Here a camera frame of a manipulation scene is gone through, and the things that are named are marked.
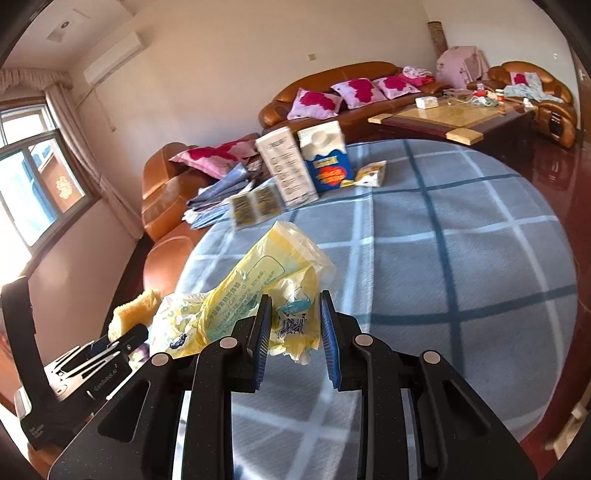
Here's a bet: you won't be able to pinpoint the yellow plastic bag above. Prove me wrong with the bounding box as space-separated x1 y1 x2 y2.
147 221 337 365

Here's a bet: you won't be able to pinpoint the purple wrapper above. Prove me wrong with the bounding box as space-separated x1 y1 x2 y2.
129 343 149 370

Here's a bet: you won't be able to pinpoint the blue plaid tablecloth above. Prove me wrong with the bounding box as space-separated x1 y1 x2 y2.
174 138 579 480

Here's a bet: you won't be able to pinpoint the brown leather chaise sofa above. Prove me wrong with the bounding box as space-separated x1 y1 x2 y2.
140 133 263 296

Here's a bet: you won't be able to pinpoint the folded blue bedsheets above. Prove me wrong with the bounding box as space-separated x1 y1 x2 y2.
182 160 263 230

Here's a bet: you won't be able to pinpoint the flat yellow black sachets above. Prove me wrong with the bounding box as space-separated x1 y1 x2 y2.
229 184 284 230

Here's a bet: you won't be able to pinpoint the pink pillow on chaise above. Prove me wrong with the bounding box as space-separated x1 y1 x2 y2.
169 139 257 180

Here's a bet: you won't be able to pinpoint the beige curtain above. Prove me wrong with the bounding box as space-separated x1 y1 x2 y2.
1 68 144 240

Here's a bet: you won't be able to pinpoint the white grey carton box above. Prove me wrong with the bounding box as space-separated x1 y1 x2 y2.
256 127 318 210

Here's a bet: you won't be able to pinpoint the wooden coffee table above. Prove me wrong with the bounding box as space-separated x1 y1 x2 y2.
368 97 535 161

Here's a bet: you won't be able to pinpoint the white blue milk carton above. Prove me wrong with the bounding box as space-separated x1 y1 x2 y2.
297 121 355 192

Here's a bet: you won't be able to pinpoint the white air conditioner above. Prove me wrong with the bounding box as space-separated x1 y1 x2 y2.
83 32 144 87

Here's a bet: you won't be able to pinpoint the white tissue box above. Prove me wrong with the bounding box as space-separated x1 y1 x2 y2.
415 96 439 110

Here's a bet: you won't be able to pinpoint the brown leather armchair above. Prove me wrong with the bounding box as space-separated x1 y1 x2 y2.
467 61 578 149

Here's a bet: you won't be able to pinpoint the pink floral pillow right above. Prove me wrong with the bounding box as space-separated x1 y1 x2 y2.
373 75 421 100

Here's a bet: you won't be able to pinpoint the pink floral pillow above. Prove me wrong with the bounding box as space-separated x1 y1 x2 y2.
287 88 342 121
331 78 387 110
373 75 421 100

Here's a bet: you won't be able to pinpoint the pink floral pillow left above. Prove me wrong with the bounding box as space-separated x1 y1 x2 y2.
287 88 342 121

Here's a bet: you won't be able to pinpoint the pink floral pillow middle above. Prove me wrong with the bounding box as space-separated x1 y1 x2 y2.
331 78 387 110

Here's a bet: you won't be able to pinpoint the brown leather long sofa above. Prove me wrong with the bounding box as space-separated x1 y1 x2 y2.
256 61 452 145

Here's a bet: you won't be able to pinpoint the pink cloth pile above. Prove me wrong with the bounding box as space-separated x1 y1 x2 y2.
435 46 490 89

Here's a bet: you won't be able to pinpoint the window with frame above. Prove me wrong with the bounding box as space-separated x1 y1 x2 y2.
1 97 98 284

